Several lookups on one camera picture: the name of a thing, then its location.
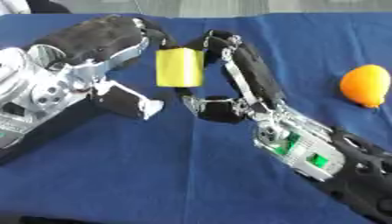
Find yellow block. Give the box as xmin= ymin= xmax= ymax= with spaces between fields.
xmin=154 ymin=47 xmax=206 ymax=88

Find person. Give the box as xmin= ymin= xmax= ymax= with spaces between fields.
xmin=0 ymin=0 xmax=73 ymax=16

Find orange toy fruit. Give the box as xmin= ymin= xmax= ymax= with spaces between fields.
xmin=338 ymin=64 xmax=392 ymax=109

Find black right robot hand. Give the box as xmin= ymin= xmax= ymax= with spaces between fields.
xmin=174 ymin=29 xmax=288 ymax=124

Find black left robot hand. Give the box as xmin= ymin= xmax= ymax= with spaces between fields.
xmin=25 ymin=14 xmax=178 ymax=121

